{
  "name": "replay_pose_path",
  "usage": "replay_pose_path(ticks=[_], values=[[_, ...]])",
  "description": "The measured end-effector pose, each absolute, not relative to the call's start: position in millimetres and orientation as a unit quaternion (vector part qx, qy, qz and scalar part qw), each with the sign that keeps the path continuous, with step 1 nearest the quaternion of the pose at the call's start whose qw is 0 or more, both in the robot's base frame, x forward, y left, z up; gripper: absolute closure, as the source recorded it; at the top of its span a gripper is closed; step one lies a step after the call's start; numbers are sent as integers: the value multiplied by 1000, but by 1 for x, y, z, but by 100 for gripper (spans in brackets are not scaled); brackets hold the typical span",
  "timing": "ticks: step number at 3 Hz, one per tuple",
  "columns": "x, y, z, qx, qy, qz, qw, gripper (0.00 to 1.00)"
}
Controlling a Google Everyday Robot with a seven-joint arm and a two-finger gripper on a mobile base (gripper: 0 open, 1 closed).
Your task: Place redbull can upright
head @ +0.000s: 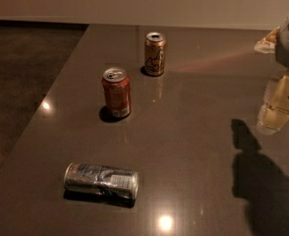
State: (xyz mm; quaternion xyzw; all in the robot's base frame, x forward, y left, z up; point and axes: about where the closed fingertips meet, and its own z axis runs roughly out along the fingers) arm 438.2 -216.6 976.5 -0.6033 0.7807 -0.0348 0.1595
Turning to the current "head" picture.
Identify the orange gold soda can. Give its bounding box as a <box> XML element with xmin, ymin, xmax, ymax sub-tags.
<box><xmin>144</xmin><ymin>31</ymin><xmax>166</xmax><ymax>76</ymax></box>

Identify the red soda can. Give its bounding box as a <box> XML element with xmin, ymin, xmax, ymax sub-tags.
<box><xmin>102</xmin><ymin>67</ymin><xmax>131</xmax><ymax>119</ymax></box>

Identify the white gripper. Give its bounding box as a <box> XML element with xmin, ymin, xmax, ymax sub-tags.
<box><xmin>254</xmin><ymin>15</ymin><xmax>289</xmax><ymax>135</ymax></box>

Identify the silver blue redbull can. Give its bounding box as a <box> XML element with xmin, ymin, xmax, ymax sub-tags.
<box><xmin>64</xmin><ymin>163</ymin><xmax>139</xmax><ymax>201</ymax></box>

